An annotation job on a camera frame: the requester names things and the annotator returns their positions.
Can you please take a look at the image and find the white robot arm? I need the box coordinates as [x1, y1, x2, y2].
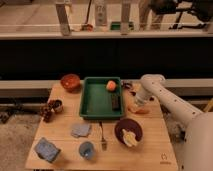
[135, 74, 213, 171]

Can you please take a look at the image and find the orange peach fruit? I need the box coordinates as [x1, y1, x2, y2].
[106, 80, 116, 91]

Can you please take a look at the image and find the dark rectangular block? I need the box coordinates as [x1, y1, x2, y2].
[111, 94, 120, 110]

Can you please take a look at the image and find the green plastic tray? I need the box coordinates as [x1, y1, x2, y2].
[79, 77, 124, 120]

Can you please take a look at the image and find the dark maroon plate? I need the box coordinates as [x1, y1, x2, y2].
[114, 118, 143, 147]

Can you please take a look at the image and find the yellow banana toy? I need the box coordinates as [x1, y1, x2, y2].
[122, 129, 138, 147]

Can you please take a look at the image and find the orange red bowl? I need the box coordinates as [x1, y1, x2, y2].
[60, 74, 80, 92]

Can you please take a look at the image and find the metal fork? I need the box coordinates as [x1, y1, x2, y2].
[99, 122, 107, 151]

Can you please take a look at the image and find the grey blue cloth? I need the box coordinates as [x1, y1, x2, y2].
[71, 123, 92, 138]

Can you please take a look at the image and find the small metal cup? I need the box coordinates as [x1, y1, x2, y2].
[53, 100, 63, 113]

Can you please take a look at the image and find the small blue cup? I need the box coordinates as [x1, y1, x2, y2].
[79, 141, 95, 160]

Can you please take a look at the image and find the brown grape cluster toy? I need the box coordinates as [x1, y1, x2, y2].
[40, 100, 55, 123]

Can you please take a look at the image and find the blue sponge block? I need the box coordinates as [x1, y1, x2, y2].
[34, 137, 61, 163]

